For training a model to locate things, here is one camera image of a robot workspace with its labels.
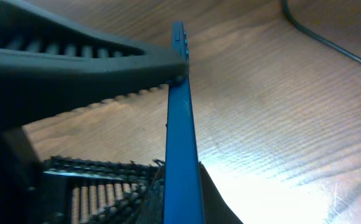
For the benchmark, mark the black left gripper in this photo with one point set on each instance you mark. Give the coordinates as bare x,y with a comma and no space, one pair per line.
20,169

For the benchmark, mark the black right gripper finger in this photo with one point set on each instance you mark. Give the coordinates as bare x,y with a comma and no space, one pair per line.
215,208

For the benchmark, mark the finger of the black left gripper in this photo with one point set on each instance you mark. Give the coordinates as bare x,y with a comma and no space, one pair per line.
85,191
51,65

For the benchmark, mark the blue smartphone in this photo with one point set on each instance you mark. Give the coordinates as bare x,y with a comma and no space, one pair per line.
183,202

